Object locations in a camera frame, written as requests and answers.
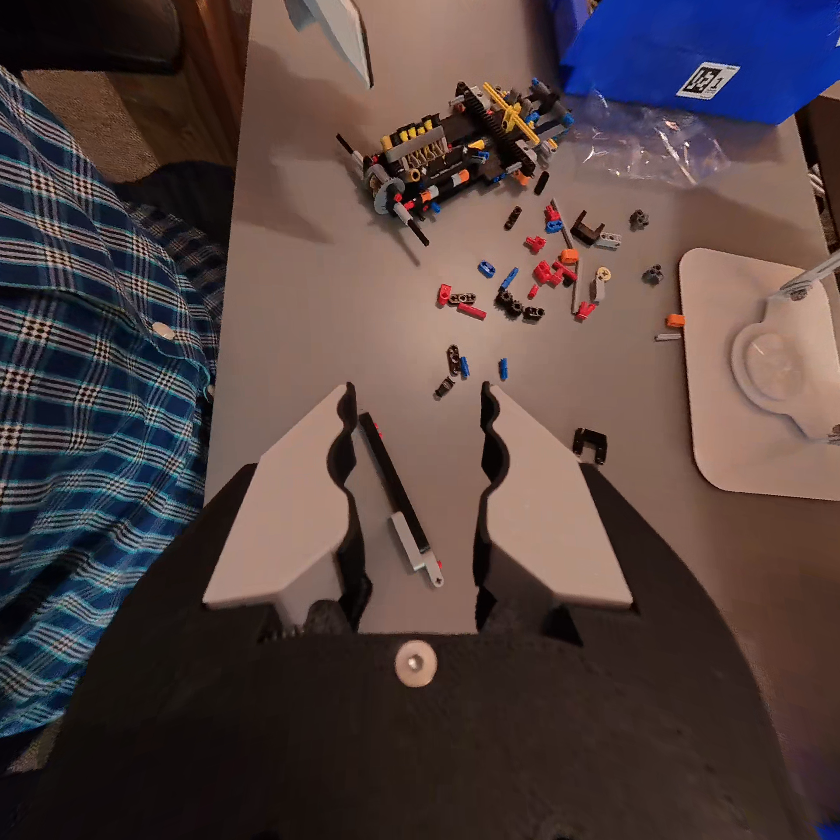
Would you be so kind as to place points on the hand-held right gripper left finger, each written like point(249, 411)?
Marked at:
point(282, 518)

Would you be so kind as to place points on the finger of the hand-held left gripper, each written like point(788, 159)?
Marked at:
point(338, 29)

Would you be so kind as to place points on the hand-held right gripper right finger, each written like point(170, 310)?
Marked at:
point(551, 518)

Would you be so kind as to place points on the lego car chassis assembly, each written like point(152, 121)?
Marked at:
point(459, 157)

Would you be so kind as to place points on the scattered loose lego pieces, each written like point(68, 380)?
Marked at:
point(544, 272)

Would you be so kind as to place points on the dark furniture piece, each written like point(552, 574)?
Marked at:
point(85, 33)

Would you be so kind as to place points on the blue box with tag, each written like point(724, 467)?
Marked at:
point(656, 52)

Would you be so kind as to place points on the clear plastic bag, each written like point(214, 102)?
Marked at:
point(643, 144)

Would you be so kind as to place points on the black lego bracket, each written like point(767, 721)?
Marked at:
point(589, 443)

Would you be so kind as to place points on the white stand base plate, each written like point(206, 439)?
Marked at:
point(722, 420)

